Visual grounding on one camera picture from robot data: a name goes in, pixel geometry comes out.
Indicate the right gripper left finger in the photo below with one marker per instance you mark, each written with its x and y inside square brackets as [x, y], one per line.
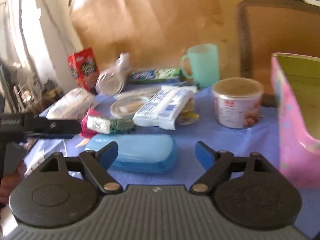
[96, 164]

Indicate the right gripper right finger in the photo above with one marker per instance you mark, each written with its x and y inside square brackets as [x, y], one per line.
[216, 165]

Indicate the light blue plastic case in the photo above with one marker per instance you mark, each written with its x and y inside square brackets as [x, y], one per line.
[142, 153]

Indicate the white blue wipes pack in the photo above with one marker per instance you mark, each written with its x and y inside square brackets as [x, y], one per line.
[166, 106]

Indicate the pink knitted cloth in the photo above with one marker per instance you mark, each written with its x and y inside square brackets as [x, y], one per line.
[85, 131]

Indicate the person's left hand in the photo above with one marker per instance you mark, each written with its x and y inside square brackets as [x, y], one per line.
[11, 181]

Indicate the cluttered side shelf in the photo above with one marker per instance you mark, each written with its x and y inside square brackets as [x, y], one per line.
[22, 91]

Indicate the white tissue pack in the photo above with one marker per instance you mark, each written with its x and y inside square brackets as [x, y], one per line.
[74, 105]

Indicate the red white food can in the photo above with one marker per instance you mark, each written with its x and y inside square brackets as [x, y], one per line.
[237, 102]

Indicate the blue patterned tablecloth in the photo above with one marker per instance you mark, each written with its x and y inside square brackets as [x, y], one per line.
[159, 206]

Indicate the bagged stack plastic cups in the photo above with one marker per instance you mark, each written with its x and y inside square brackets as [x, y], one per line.
[112, 80]

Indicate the red cocoa snack box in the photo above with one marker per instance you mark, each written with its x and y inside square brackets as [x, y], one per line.
[84, 69]

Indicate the Crest toothpaste box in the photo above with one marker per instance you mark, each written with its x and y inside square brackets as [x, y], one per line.
[156, 76]

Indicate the mint green plastic mug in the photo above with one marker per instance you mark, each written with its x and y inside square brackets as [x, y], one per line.
[201, 63]

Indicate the pink macaron biscuit tin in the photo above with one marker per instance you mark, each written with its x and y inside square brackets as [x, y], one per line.
[295, 81]

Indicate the brown woven chair back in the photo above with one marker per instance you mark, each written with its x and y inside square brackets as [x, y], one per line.
[274, 26]

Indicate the wood-pattern vinyl sheet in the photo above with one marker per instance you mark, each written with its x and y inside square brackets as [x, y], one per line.
[157, 33]

